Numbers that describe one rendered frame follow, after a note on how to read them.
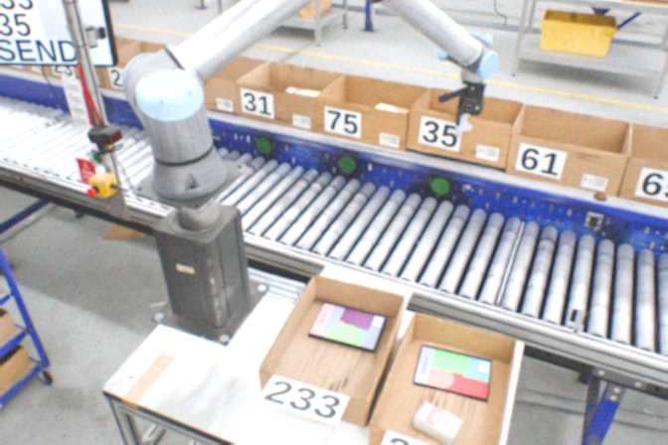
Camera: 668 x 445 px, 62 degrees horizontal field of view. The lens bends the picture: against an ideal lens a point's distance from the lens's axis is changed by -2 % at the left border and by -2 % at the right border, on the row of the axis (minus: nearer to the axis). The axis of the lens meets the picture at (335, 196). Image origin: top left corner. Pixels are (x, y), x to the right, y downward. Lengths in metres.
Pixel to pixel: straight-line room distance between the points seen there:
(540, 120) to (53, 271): 2.54
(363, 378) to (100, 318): 1.72
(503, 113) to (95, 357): 2.06
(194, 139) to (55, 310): 1.88
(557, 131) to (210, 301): 1.50
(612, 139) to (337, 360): 1.39
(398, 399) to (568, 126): 1.34
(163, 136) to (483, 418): 1.03
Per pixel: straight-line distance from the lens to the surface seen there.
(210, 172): 1.43
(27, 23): 2.34
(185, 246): 1.54
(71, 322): 3.02
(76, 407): 2.66
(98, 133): 2.13
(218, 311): 1.65
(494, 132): 2.14
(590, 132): 2.40
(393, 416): 1.49
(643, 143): 2.41
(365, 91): 2.55
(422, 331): 1.64
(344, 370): 1.57
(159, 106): 1.34
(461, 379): 1.57
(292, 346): 1.63
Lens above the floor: 1.97
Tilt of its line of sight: 33 degrees down
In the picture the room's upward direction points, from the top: straight up
